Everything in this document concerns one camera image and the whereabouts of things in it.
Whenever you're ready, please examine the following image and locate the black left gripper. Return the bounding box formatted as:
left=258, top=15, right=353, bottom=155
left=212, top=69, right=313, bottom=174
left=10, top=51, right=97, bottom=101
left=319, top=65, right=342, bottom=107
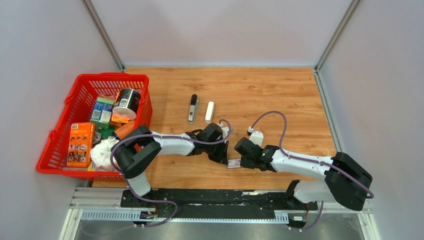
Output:
left=205, top=138, right=229, bottom=166

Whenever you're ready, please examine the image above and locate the red white staple box sleeve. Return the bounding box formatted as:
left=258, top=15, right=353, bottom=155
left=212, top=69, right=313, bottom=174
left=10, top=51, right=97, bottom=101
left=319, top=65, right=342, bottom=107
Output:
left=227, top=158, right=241, bottom=169

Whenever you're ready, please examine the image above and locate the white stapler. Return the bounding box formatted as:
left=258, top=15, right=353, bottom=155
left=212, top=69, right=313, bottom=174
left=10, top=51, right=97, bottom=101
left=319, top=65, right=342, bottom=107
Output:
left=204, top=101, right=215, bottom=124

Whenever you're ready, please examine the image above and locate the black stapler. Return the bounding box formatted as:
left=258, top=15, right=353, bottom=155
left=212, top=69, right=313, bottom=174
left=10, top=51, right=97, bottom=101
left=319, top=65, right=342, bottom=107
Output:
left=187, top=94, right=199, bottom=124

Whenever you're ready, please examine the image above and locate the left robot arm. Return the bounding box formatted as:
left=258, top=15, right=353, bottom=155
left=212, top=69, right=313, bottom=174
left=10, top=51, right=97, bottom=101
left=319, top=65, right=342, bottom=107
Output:
left=109, top=123, right=233, bottom=208

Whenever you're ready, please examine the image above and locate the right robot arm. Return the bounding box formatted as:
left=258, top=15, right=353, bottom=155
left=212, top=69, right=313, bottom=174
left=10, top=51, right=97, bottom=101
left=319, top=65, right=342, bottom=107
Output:
left=234, top=137, right=373, bottom=211

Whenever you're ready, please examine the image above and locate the orange tube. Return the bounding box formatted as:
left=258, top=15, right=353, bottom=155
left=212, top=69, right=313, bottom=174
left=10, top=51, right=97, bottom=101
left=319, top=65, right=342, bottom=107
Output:
left=112, top=120, right=135, bottom=140

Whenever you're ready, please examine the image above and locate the black white cylindrical can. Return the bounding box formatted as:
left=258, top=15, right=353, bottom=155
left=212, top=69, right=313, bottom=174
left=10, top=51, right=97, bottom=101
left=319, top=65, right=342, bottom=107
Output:
left=112, top=88, right=142, bottom=120

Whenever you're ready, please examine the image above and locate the orange snack packet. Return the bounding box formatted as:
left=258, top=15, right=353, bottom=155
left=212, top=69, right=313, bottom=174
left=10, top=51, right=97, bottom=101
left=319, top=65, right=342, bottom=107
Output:
left=109, top=92, right=131, bottom=129

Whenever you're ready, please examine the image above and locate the crumpled white plastic bag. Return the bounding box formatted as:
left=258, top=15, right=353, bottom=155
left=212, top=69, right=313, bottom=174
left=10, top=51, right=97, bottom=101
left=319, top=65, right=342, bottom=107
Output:
left=90, top=137, right=119, bottom=172

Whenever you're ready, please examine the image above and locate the green blue carton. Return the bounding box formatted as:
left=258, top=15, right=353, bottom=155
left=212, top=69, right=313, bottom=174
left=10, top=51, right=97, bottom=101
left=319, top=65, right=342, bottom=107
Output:
left=89, top=96, right=115, bottom=128

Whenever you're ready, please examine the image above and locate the orange product box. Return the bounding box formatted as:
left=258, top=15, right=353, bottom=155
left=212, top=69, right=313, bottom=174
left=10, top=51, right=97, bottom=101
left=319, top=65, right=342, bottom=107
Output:
left=66, top=122, right=95, bottom=168

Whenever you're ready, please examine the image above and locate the red plastic basket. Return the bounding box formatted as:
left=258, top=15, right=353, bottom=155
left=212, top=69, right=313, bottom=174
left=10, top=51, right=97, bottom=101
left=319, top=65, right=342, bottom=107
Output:
left=35, top=72, right=153, bottom=182

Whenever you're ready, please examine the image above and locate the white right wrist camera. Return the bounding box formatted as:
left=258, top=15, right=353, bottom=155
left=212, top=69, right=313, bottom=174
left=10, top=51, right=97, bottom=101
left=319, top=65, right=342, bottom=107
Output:
left=247, top=126, right=264, bottom=147

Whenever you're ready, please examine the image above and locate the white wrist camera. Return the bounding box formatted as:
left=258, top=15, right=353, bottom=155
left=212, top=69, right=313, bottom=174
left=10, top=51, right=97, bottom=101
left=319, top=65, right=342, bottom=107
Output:
left=247, top=126, right=264, bottom=147
left=217, top=123, right=233, bottom=143

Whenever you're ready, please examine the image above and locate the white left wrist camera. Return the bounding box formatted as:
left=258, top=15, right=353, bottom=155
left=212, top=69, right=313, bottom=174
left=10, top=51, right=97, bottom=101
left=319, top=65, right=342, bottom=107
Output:
left=217, top=123, right=233, bottom=143

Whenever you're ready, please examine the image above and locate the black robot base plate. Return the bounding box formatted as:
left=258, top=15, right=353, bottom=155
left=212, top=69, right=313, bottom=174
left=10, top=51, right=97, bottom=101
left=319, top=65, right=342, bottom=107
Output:
left=120, top=188, right=317, bottom=219

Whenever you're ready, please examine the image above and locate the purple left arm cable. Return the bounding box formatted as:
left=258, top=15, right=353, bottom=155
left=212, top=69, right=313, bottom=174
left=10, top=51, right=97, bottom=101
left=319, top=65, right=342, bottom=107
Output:
left=109, top=119, right=233, bottom=229

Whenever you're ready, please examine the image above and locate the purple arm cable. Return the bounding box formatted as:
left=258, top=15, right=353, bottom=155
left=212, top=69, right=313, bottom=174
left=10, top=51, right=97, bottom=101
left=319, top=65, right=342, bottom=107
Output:
left=250, top=110, right=375, bottom=232
left=109, top=119, right=233, bottom=229

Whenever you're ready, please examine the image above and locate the white slotted cable duct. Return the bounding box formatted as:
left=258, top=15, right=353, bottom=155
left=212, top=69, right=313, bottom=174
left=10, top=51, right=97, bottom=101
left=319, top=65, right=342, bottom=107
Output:
left=80, top=209, right=289, bottom=224

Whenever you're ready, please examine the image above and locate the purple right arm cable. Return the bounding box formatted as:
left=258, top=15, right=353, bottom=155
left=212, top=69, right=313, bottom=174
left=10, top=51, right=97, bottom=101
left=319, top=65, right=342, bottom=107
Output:
left=250, top=110, right=375, bottom=232

